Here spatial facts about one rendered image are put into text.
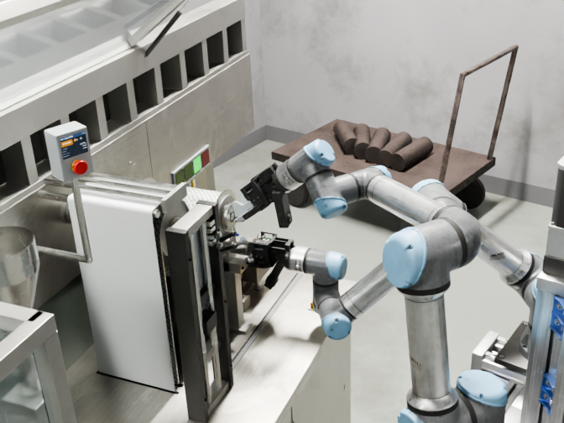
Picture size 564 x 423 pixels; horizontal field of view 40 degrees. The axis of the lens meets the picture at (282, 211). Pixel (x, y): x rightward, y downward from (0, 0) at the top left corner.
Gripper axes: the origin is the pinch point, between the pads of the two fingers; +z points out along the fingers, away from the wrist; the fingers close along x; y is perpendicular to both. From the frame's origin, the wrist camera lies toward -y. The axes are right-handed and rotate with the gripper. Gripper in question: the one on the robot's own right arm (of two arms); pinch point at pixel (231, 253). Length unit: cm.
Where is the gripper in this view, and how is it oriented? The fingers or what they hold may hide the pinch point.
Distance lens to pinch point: 230.6
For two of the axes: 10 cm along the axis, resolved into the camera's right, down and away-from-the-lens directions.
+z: -9.2, -1.4, 3.6
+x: -3.9, 4.4, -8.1
